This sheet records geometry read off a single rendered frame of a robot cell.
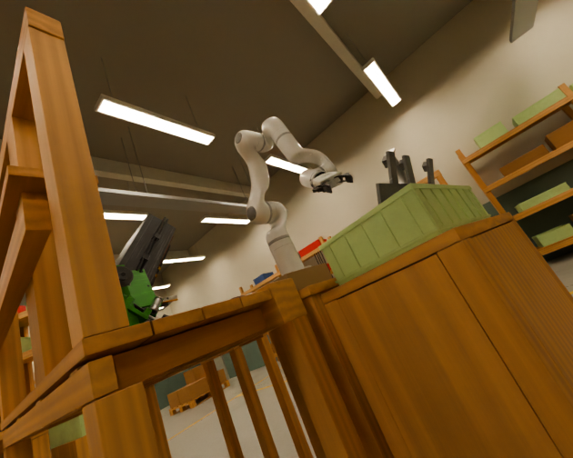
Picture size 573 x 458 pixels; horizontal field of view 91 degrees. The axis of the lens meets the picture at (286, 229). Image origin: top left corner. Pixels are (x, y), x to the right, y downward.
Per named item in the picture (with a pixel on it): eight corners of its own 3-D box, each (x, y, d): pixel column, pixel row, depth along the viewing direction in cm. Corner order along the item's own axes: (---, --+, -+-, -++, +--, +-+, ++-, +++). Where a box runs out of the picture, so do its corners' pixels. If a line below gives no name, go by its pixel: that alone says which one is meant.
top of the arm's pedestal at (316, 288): (302, 304, 155) (299, 297, 156) (347, 282, 137) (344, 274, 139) (261, 320, 130) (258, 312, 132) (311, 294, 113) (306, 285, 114)
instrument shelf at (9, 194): (50, 277, 157) (49, 270, 158) (99, 183, 108) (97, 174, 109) (-16, 284, 138) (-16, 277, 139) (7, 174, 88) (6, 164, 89)
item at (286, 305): (149, 386, 189) (144, 363, 193) (307, 313, 106) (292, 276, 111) (126, 396, 178) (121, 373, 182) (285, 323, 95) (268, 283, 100)
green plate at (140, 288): (152, 313, 136) (138, 278, 145) (158, 303, 132) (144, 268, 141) (127, 319, 127) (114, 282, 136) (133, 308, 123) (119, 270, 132)
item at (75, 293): (25, 413, 145) (8, 247, 175) (130, 325, 63) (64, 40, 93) (1, 423, 138) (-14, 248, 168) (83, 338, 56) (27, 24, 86)
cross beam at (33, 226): (-2, 355, 142) (-4, 338, 145) (52, 229, 71) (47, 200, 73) (-16, 359, 138) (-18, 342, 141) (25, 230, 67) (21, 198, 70)
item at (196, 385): (208, 393, 737) (200, 364, 760) (230, 385, 705) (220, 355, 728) (170, 416, 633) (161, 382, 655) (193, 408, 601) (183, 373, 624)
